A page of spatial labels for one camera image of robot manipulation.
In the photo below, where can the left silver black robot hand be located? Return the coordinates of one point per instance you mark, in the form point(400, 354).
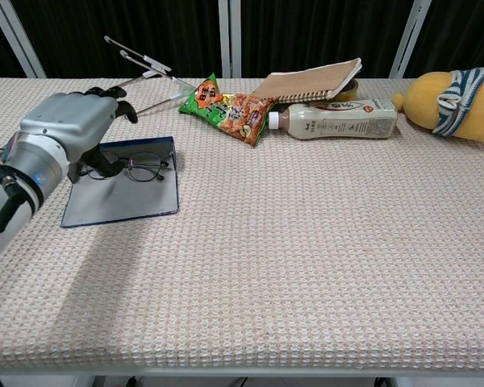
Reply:
point(72, 121)

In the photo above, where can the thin-framed eyeglasses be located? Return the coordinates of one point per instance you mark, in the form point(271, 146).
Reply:
point(145, 170)

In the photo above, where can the blue-edged grey tray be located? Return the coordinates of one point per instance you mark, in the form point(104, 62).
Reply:
point(137, 197)

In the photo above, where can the black curtain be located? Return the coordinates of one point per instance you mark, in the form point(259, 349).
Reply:
point(145, 24)

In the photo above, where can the green orange snack bag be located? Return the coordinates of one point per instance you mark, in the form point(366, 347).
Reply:
point(234, 117)

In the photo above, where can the brown spiral notebook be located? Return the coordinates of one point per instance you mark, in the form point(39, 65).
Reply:
point(306, 82)

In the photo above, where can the beige woven tablecloth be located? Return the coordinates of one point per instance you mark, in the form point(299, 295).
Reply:
point(290, 242)

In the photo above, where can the beige drink bottle white cap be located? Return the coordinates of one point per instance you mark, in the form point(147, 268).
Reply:
point(339, 121)

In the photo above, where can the yellow tape roll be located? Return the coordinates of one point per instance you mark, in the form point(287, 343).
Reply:
point(347, 94)

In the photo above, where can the yellow plush toy striped cloth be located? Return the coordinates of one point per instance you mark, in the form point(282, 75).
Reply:
point(423, 105)

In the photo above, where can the white slanted frame post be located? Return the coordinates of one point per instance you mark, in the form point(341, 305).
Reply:
point(18, 40)
point(407, 40)

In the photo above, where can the white upright frame post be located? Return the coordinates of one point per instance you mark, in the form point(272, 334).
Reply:
point(230, 36)

